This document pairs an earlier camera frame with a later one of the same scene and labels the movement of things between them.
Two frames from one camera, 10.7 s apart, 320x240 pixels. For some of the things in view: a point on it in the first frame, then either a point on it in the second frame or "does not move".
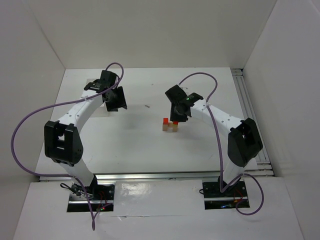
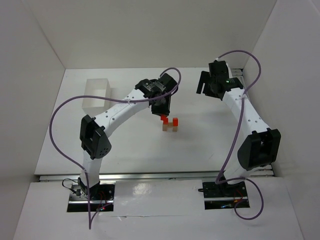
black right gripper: (178, 116) -> (203, 83)
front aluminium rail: (157, 177) does not move
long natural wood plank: (170, 126) does not move
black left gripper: (116, 100) -> (160, 109)
